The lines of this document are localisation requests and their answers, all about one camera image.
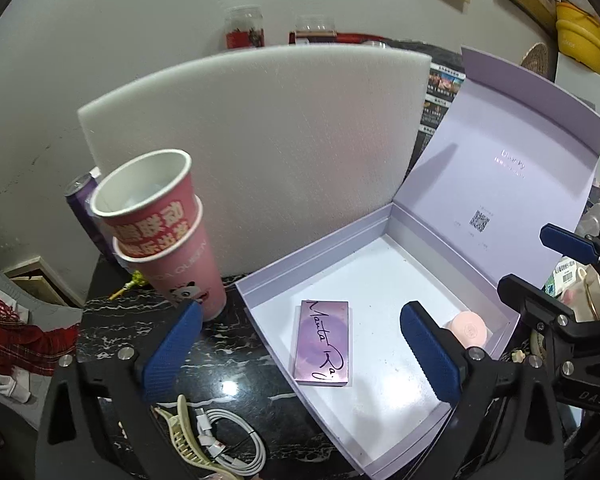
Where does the red-banded pink paper cup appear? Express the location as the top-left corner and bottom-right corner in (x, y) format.
(89, 149), (203, 261)

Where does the yellow artificial flower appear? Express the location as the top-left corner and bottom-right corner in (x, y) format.
(109, 270), (148, 302)

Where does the lavender gift box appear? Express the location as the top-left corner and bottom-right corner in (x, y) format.
(235, 46), (600, 478)

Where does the red plaid cloth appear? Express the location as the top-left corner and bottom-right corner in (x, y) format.
(0, 280), (81, 403)

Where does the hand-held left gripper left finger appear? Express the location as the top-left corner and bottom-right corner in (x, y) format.
(35, 303), (204, 480)

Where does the red-labelled glass jar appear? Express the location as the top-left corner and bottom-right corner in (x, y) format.
(224, 6), (266, 51)

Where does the yellow pot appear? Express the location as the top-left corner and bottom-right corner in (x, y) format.
(555, 0), (600, 78)

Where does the white foam board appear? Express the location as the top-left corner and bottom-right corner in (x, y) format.
(77, 44), (433, 281)

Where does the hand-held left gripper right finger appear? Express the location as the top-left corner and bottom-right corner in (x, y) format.
(400, 300), (567, 480)

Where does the purple eyeshadow palette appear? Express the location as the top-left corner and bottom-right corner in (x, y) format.
(292, 300), (353, 387)

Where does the clear glass jar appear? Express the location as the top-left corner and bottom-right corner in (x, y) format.
(289, 14), (337, 46)

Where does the woven round coaster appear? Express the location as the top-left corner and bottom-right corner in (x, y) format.
(520, 42), (556, 81)

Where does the brown cardboard box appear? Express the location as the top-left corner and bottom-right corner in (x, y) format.
(4, 256), (86, 308)

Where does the purple drink can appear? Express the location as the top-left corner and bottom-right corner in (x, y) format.
(64, 170), (126, 266)

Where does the dark printed brochure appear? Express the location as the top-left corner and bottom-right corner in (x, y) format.
(417, 62), (466, 161)

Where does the white coiled cable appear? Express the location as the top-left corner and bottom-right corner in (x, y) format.
(195, 407), (268, 476)

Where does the pink round compact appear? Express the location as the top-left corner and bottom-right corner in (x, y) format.
(440, 311), (490, 347)

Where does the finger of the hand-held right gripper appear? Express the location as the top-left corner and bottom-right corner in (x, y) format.
(539, 223), (600, 286)
(497, 274), (578, 331)

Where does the white labelled packet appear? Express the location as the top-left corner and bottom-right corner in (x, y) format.
(544, 257), (588, 301)

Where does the cream claw hair clip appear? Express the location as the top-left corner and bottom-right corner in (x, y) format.
(155, 394), (241, 480)

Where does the panda print pink paper cup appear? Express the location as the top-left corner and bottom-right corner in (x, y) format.
(112, 195), (227, 322)

